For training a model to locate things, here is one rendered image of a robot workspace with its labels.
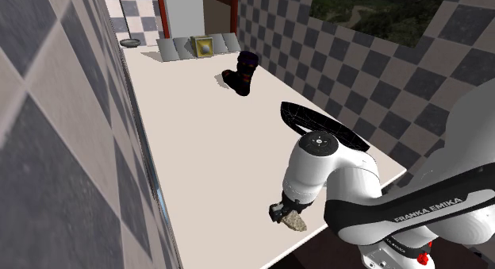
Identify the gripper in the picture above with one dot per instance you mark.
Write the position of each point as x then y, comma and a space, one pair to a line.
288, 207

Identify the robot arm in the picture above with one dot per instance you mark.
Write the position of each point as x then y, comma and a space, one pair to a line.
348, 183

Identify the beige rough stone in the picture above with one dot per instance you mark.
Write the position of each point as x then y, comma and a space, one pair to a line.
296, 222

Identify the black shallow dish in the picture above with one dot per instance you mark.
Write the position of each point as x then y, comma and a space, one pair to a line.
294, 115

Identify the dark striped boot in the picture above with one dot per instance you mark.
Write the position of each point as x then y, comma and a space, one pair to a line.
244, 76

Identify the yellow square box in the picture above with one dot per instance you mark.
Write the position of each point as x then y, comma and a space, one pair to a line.
204, 47

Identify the grey ribbed panel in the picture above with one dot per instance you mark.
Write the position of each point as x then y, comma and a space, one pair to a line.
169, 50

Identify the window with green landscape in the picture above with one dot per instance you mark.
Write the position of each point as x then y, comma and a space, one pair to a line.
379, 9

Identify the red framed doorway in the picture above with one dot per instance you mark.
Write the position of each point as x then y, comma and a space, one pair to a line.
185, 13

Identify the grey small bowl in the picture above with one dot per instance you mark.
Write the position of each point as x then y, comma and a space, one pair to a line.
130, 42

